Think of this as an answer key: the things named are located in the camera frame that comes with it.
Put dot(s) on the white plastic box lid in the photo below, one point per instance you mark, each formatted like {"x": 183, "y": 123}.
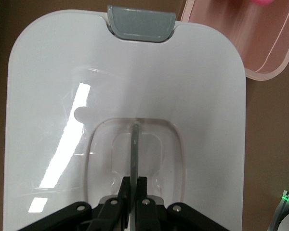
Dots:
{"x": 183, "y": 96}

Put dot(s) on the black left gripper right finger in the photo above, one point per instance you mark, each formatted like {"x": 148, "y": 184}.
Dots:
{"x": 142, "y": 192}

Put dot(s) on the translucent pink storage box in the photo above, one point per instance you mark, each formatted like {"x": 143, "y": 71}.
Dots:
{"x": 255, "y": 36}

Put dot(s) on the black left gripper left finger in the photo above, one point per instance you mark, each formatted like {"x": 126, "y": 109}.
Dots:
{"x": 125, "y": 192}

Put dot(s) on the grey lid latch clip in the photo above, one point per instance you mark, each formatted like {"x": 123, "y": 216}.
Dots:
{"x": 140, "y": 24}

